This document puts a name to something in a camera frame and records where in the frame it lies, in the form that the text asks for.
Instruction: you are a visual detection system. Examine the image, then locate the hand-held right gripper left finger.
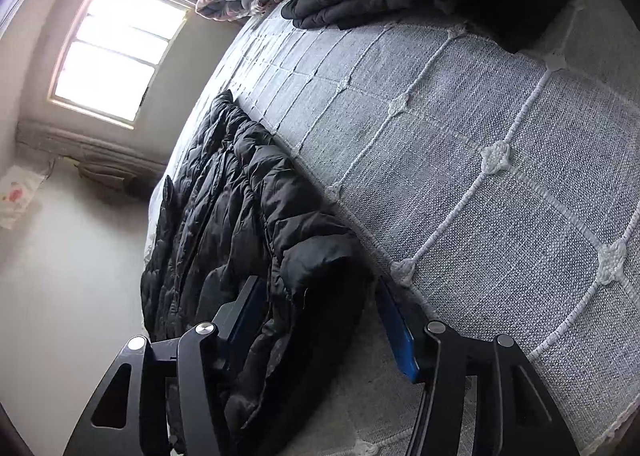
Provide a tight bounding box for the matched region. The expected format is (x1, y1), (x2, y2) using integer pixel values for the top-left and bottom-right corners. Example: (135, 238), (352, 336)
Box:
(62, 276), (268, 456)

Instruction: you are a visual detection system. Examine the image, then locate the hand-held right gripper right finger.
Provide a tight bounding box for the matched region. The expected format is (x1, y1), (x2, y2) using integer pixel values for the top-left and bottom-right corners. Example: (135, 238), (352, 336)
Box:
(376, 280), (581, 456)

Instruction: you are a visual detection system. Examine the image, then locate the black puffer jacket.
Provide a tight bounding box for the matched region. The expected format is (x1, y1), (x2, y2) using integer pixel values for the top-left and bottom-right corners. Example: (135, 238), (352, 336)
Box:
(140, 90), (373, 456)

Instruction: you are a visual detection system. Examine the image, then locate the window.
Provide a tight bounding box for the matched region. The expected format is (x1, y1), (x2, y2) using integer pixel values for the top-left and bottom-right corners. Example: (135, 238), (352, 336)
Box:
(48, 0), (195, 129)

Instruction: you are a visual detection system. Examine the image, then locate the wall poster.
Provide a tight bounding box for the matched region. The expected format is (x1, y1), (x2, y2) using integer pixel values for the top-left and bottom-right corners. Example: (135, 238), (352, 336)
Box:
(0, 167), (49, 231)

